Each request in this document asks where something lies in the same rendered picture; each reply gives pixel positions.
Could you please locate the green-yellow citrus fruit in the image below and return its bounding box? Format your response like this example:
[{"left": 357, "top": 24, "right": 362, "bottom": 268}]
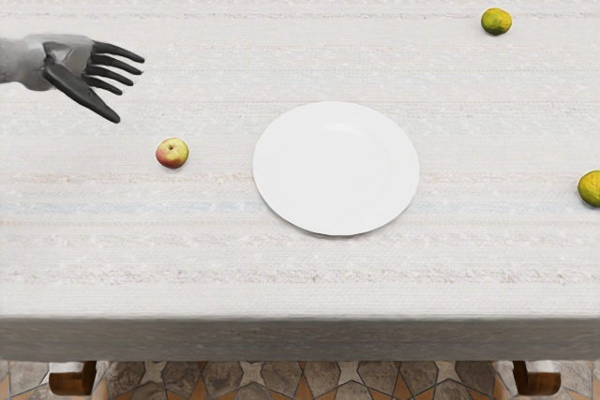
[
  {"left": 480, "top": 7, "right": 513, "bottom": 37},
  {"left": 577, "top": 170, "right": 600, "bottom": 209}
]

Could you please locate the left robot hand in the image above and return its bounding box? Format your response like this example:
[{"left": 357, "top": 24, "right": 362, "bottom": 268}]
[{"left": 0, "top": 33, "right": 146, "bottom": 125}]

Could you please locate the white plate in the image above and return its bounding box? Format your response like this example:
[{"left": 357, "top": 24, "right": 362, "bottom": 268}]
[{"left": 251, "top": 100, "right": 421, "bottom": 239}]

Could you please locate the red-yellow apple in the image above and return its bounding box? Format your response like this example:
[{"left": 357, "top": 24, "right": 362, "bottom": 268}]
[{"left": 155, "top": 137, "right": 190, "bottom": 170}]

